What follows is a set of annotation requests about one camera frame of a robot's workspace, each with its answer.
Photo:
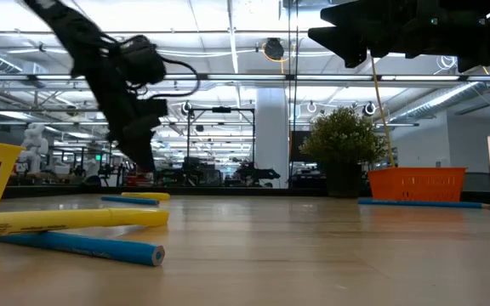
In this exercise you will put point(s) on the black background robot arm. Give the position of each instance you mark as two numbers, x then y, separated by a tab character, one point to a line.
258	173

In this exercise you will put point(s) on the blue pencil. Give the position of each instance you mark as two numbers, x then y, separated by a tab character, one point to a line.
100	248
423	204
130	200

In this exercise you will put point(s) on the dark monitor screen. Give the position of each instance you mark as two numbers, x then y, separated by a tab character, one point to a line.
298	146

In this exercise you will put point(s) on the yellow pen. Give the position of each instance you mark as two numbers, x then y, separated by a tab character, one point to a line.
151	196
79	220

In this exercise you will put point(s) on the black vertical pole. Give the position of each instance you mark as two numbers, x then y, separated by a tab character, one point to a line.
296	64

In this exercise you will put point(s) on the black background frame rig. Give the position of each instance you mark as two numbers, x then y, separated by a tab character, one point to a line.
221	109

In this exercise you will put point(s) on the potted green plant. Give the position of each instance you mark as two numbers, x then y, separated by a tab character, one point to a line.
343	140

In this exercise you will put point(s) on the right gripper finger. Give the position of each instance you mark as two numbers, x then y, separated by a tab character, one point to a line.
343	38

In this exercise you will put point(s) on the white building column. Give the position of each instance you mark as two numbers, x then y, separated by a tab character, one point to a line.
272	136

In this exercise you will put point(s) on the orange plastic basket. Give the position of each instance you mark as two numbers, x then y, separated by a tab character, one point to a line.
415	185

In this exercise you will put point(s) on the dark office chair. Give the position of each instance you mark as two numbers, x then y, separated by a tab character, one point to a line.
479	182

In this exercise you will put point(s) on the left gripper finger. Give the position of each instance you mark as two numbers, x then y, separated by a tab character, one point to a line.
147	149
128	146

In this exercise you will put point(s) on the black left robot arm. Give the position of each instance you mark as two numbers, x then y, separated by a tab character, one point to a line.
66	30

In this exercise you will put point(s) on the white humanoid robot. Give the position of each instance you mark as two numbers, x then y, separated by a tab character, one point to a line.
34	144

